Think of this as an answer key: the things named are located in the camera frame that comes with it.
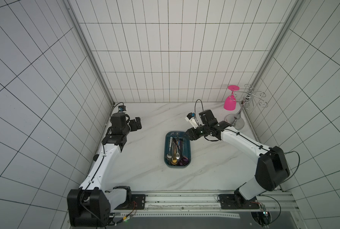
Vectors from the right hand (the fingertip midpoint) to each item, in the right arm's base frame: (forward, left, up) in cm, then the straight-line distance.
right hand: (181, 135), depth 83 cm
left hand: (+4, +30, +6) cm, 31 cm away
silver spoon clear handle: (-8, +7, -12) cm, 17 cm away
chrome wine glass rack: (+43, -56, -14) cm, 72 cm away
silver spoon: (-6, +2, -14) cm, 16 cm away
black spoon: (-10, -3, -12) cm, 16 cm away
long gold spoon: (-12, +4, -12) cm, 17 cm away
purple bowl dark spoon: (-7, 0, -13) cm, 15 cm away
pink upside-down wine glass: (+28, -33, +2) cm, 43 cm away
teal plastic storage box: (-1, -4, -12) cm, 13 cm away
